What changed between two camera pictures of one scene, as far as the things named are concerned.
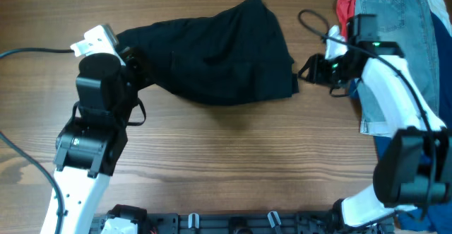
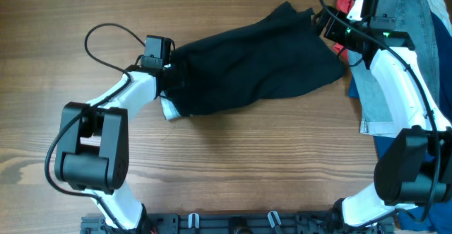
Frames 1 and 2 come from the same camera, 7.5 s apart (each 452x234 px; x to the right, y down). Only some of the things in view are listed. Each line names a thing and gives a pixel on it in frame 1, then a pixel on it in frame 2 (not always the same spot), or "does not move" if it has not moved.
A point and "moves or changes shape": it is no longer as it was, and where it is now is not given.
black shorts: x=232 y=52 moves or changes shape
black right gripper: x=315 y=65 → x=331 y=33
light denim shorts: x=403 y=18 does not move
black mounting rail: x=236 y=223 does not move
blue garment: x=437 y=217 does not move
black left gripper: x=134 y=62 → x=178 y=76
